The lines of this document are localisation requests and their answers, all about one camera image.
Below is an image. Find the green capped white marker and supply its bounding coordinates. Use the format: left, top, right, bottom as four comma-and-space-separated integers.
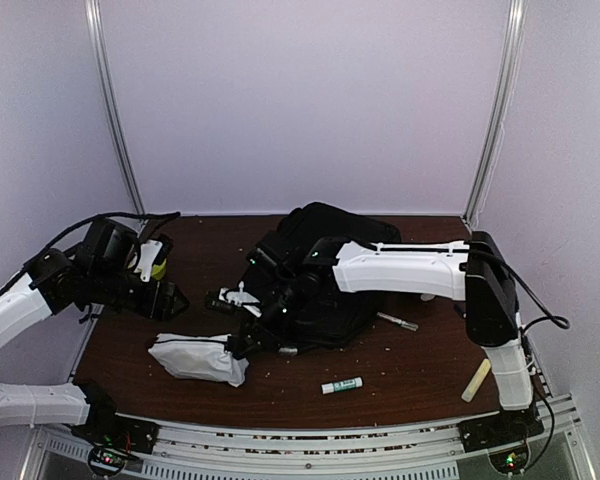
376, 312, 419, 332

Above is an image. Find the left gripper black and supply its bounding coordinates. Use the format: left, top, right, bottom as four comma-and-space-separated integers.
88, 266, 190, 323

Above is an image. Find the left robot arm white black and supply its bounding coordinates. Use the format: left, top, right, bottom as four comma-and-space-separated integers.
0, 212, 189, 446

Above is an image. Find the pale yellow highlighter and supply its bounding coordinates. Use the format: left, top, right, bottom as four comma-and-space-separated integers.
461, 358, 491, 403

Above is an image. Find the lime green bowl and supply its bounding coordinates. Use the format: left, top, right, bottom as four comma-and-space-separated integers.
151, 259, 167, 280

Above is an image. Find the black student backpack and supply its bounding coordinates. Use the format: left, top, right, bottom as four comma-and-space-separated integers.
238, 202, 401, 353

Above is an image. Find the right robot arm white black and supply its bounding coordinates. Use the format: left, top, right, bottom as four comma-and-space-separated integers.
218, 231, 570, 442

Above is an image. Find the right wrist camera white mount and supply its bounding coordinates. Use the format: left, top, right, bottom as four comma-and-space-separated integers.
204, 282, 262, 318

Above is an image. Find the white green glue stick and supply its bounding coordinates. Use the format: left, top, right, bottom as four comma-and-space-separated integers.
321, 377, 364, 395

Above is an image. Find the left aluminium frame post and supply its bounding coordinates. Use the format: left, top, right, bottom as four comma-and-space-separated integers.
84, 0, 146, 214

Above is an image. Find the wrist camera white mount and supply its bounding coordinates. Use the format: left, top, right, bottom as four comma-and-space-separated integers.
204, 282, 262, 318
131, 236, 173, 283

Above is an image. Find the white pouch with zipper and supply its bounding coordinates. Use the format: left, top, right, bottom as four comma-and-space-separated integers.
148, 333, 249, 388

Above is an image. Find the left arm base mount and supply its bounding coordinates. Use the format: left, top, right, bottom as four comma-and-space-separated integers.
70, 415, 159, 454

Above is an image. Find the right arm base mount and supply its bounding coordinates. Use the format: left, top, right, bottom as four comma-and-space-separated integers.
458, 411, 544, 453

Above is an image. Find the aluminium frame post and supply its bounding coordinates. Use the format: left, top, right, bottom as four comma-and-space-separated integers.
84, 0, 146, 214
463, 0, 527, 230

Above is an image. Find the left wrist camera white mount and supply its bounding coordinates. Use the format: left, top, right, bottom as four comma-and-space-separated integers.
131, 236, 173, 283

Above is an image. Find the right aluminium frame post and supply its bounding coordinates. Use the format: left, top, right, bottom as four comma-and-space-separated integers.
463, 0, 527, 230

